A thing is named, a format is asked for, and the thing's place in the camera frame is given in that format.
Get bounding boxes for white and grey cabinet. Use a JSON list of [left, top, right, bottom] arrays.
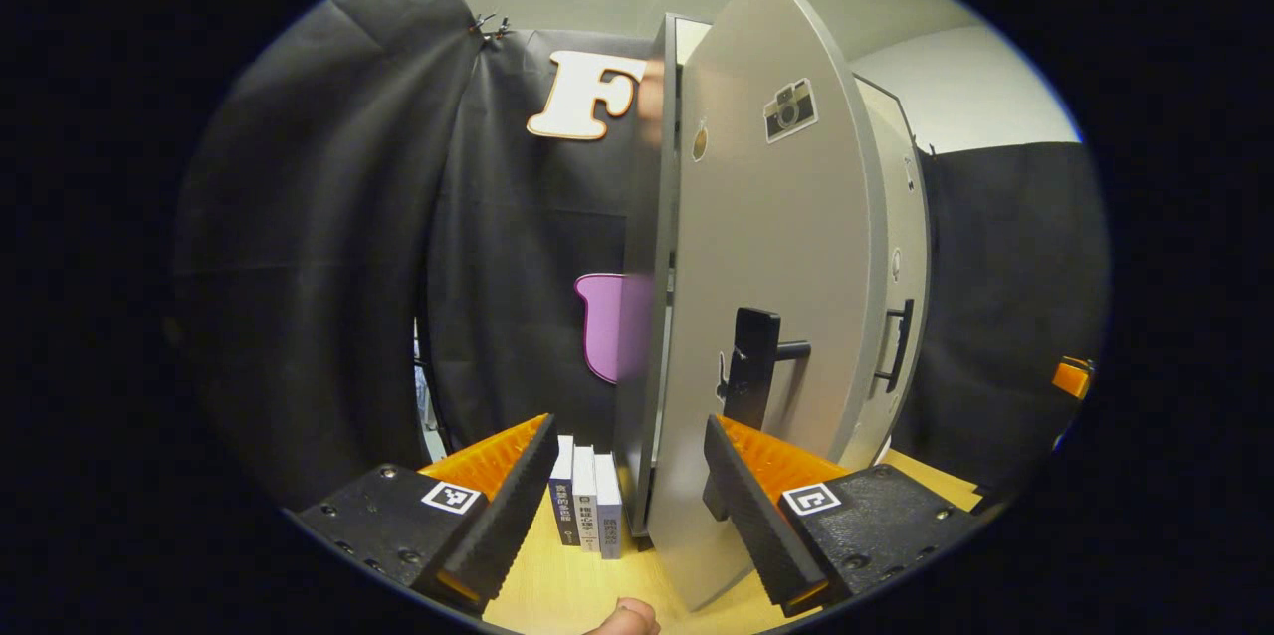
[[612, 13, 932, 553]]

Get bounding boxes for white cabinet door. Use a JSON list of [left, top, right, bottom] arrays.
[[647, 0, 890, 613], [851, 73, 932, 467]]

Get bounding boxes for black door handle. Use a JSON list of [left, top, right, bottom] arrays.
[[873, 298, 915, 394], [702, 307, 812, 523]]

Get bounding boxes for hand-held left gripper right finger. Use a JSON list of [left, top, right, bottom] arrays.
[[702, 414, 981, 618]]

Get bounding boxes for black backdrop cloth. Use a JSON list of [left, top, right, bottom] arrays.
[[169, 0, 1111, 517]]

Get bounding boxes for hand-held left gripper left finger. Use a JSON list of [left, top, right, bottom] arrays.
[[284, 413, 560, 616]]

